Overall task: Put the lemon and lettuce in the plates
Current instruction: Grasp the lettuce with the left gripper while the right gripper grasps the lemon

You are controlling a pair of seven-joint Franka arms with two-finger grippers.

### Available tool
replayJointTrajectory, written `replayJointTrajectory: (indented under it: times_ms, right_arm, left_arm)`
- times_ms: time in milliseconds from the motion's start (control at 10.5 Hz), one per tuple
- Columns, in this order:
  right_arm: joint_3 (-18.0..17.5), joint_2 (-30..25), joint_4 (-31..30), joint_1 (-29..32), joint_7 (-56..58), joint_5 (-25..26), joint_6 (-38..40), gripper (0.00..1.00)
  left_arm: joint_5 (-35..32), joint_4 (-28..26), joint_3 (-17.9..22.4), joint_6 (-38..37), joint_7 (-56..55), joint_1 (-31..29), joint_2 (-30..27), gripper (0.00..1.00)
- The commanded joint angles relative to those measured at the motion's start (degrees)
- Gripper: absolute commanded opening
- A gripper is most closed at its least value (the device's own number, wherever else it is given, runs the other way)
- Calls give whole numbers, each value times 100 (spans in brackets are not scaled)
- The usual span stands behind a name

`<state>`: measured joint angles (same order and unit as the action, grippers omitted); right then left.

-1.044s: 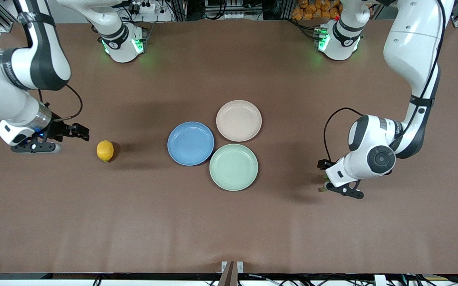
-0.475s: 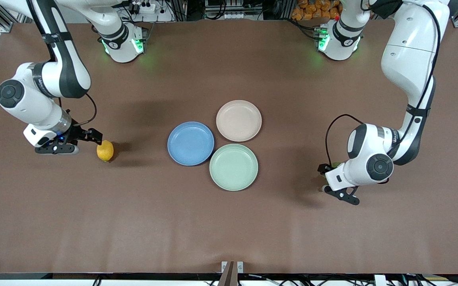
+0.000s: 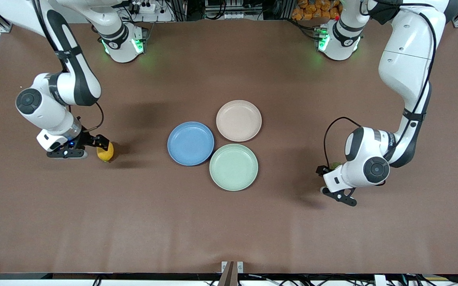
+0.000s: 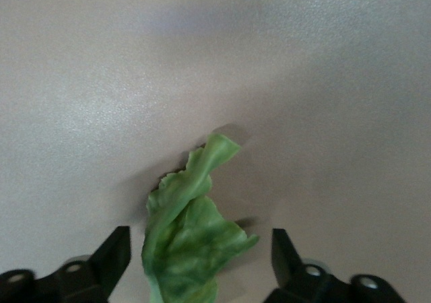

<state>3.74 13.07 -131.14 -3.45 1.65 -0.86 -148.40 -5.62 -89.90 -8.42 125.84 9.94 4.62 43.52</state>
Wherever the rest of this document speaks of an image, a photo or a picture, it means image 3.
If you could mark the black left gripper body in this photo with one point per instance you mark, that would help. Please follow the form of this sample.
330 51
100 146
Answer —
323 170

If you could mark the bag of orange items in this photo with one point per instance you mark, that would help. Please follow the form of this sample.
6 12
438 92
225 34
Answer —
312 10

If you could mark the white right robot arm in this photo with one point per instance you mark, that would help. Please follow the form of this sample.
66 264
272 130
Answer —
74 79

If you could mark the green lettuce leaf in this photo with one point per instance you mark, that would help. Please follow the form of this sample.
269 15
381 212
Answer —
335 165

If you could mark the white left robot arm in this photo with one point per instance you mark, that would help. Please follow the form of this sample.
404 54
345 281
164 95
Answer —
404 59

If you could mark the brown table cover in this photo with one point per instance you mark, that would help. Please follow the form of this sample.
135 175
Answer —
229 226

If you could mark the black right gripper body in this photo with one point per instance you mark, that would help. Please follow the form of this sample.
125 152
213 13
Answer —
86 139

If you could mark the beige pink plastic plate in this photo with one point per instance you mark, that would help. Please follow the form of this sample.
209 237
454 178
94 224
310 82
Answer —
239 120

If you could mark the yellow lemon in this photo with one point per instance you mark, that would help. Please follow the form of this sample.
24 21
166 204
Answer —
106 154

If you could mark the pale green plastic plate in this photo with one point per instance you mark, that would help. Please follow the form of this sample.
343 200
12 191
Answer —
233 167

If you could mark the white power strip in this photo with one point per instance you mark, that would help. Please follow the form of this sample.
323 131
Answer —
149 10

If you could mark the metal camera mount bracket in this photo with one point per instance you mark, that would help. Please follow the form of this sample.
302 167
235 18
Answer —
232 272

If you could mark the blue plastic plate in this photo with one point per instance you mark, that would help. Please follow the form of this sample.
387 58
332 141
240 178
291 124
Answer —
190 143

